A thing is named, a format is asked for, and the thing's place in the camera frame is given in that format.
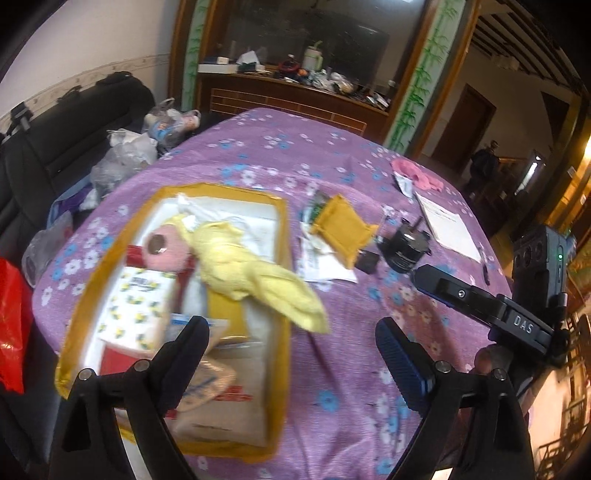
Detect red packet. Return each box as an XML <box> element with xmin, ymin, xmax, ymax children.
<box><xmin>95</xmin><ymin>245</ymin><xmax>195</xmax><ymax>374</ymax></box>

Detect lemon print tissue pack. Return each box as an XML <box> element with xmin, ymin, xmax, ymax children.
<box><xmin>95</xmin><ymin>266</ymin><xmax>177</xmax><ymax>357</ymax></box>

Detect pale yellow towel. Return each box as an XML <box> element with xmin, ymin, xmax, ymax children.
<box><xmin>164</xmin><ymin>214</ymin><xmax>331</xmax><ymax>334</ymax></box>

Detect pink fluffy plush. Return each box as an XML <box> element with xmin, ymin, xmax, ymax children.
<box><xmin>141</xmin><ymin>224</ymin><xmax>190</xmax><ymax>272</ymax></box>

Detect mustard yellow pouch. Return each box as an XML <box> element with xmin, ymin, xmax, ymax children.
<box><xmin>311</xmin><ymin>195</ymin><xmax>379</xmax><ymax>269</ymax></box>

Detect white pouch red characters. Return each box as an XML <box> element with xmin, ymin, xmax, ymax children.
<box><xmin>171</xmin><ymin>340</ymin><xmax>266</xmax><ymax>446</ymax></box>

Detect white cloth bundle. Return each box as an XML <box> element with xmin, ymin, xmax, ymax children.
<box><xmin>176</xmin><ymin>194</ymin><xmax>279</xmax><ymax>257</ymax></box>

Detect black pen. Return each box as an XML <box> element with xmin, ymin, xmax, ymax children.
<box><xmin>479</xmin><ymin>247</ymin><xmax>491</xmax><ymax>286</ymax></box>

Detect black motor device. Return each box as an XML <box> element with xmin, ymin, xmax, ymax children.
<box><xmin>378</xmin><ymin>216</ymin><xmax>432</xmax><ymax>274</ymax></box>

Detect white paper sheet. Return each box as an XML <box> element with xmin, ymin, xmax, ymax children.
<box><xmin>415</xmin><ymin>193</ymin><xmax>481</xmax><ymax>263</ymax></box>

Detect purple floral tablecloth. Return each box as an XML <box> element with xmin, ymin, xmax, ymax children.
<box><xmin>33</xmin><ymin>108</ymin><xmax>488</xmax><ymax>479</ymax></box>

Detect yellow-taped cardboard box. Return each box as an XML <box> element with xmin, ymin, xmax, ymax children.
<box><xmin>55</xmin><ymin>183</ymin><xmax>290</xmax><ymax>463</ymax></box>

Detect pink cloth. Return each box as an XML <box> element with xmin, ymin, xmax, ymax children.
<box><xmin>391</xmin><ymin>158</ymin><xmax>444</xmax><ymax>192</ymax></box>

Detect red plastic bag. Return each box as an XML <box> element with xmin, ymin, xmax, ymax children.
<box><xmin>0</xmin><ymin>259</ymin><xmax>33</xmax><ymax>394</ymax></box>

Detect crumpled white plastic bag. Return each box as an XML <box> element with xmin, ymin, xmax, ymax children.
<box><xmin>90</xmin><ymin>129</ymin><xmax>158</xmax><ymax>199</ymax></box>

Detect clear plastic bag with bottles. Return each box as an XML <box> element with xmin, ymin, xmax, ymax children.
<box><xmin>142</xmin><ymin>98</ymin><xmax>201</xmax><ymax>150</ymax></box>

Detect black leather sofa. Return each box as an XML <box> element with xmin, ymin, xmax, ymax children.
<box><xmin>1</xmin><ymin>71</ymin><xmax>155</xmax><ymax>258</ymax></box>

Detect white green-lid jug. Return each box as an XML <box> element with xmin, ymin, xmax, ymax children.
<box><xmin>301</xmin><ymin>40</ymin><xmax>324</xmax><ymax>72</ymax></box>

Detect wooden cabinet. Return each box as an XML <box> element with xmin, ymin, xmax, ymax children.
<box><xmin>194</xmin><ymin>74</ymin><xmax>389</xmax><ymax>143</ymax></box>

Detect white book on cabinet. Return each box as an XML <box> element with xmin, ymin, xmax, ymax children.
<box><xmin>197</xmin><ymin>63</ymin><xmax>238</xmax><ymax>75</ymax></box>

